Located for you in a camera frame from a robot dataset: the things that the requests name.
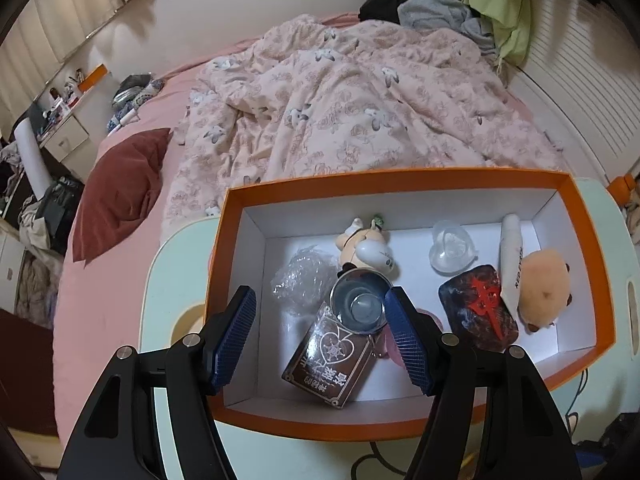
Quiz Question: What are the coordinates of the dark red mahjong block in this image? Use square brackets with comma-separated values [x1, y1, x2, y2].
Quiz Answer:
[438, 264, 518, 352]

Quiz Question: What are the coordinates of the tan plush toy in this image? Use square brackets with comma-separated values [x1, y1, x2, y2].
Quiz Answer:
[518, 248, 573, 334]

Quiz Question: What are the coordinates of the pink heart-shaped case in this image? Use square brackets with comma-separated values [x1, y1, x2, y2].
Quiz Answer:
[382, 309, 444, 368]

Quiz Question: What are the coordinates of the white cream tube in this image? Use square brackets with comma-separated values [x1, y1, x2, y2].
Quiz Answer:
[499, 214, 523, 318]

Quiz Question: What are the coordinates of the brown playing card box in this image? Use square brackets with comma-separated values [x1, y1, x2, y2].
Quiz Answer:
[282, 302, 376, 408]

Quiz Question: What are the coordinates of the silver metal cup keyring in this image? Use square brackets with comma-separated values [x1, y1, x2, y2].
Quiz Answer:
[329, 268, 392, 335]

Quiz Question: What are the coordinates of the clear plastic wrap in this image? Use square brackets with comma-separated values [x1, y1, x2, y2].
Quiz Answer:
[270, 245, 338, 316]

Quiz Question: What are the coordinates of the cartoon figure keychain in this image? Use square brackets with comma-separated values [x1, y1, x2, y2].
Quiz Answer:
[335, 214, 396, 278]

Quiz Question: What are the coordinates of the orange cardboard box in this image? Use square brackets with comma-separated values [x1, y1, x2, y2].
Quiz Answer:
[204, 167, 616, 443]

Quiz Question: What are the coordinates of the dark red pillow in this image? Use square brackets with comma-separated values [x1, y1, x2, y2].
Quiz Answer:
[72, 128, 170, 263]

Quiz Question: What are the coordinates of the orange bottle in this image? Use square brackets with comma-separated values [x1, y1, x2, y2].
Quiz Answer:
[606, 174, 636, 208]

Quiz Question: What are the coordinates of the white bedside drawer unit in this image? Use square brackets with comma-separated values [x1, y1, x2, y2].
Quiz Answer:
[39, 72, 118, 182]

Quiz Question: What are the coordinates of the white paper roll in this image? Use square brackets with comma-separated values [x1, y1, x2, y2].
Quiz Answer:
[14, 118, 52, 200]

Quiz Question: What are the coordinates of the clothes bundle on bed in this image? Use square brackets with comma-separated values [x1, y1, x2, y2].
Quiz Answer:
[106, 74, 165, 134]

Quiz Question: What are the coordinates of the small orange box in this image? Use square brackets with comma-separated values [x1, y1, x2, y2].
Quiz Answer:
[77, 64, 108, 93]

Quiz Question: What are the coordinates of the pink floral duvet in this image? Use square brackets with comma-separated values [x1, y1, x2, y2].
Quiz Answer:
[162, 15, 564, 236]

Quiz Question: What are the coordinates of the grey clothing pile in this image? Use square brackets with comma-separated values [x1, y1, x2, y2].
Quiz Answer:
[398, 0, 498, 58]

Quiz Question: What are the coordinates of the light green hanging garment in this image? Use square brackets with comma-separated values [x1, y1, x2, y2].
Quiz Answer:
[462, 0, 533, 66]

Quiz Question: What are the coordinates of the black clothing on bed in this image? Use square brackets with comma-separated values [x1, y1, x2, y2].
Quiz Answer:
[358, 0, 408, 24]

